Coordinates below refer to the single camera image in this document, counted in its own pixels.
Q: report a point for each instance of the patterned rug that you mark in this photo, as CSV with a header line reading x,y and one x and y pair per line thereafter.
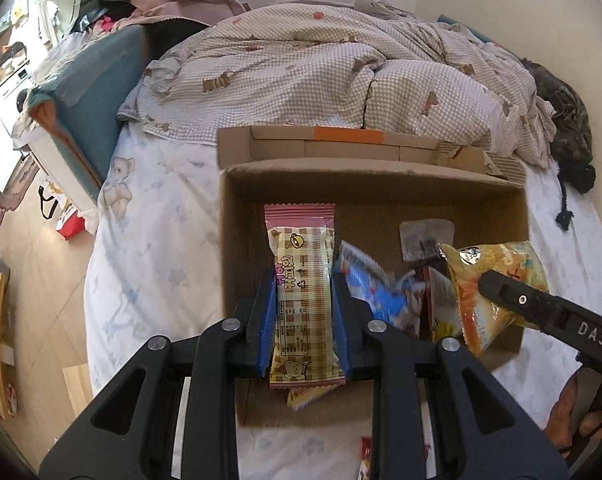
x,y
18,185

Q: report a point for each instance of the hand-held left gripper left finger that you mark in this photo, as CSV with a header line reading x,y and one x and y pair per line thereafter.
x,y
267,320

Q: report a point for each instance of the white storage cabinet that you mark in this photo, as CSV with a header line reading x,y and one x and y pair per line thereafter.
x,y
56,170

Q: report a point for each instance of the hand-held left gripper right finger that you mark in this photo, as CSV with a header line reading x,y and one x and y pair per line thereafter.
x,y
341,325

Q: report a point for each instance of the pink checked snack packet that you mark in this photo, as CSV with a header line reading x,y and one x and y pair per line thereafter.
x,y
301,285

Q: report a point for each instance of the orange snack packet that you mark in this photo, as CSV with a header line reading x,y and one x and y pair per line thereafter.
x,y
501,265

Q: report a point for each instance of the checked bear-print quilt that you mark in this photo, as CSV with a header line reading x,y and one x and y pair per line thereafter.
x,y
306,70

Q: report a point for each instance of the light blue snack packet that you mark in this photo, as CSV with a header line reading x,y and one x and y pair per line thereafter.
x,y
381,295

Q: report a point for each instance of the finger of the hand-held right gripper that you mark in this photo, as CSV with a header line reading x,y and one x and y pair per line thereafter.
x,y
521,300

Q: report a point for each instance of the person's right hand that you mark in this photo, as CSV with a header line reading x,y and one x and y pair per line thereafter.
x,y
566,410

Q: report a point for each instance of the clear dark sausage packet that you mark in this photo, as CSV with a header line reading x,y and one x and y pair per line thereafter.
x,y
426,240

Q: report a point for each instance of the red and white bag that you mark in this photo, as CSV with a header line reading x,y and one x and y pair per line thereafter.
x,y
73,222

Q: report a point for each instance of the teal cushion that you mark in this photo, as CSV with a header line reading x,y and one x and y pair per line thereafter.
x,y
96,105

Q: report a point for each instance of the dark patterned cloth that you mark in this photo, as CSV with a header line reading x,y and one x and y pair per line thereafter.
x,y
566,125

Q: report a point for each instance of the small red snack packet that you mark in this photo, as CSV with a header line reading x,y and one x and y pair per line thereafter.
x,y
368,460

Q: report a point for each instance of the brown cardboard box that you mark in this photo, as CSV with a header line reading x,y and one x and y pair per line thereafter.
x,y
371,210

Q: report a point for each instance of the beige snack packet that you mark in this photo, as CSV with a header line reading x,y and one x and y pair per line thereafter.
x,y
306,399

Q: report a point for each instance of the light wooden board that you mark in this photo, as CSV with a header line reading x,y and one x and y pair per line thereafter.
x,y
78,385

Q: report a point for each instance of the white floral duvet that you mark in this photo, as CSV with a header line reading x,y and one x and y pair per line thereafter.
x,y
156,235

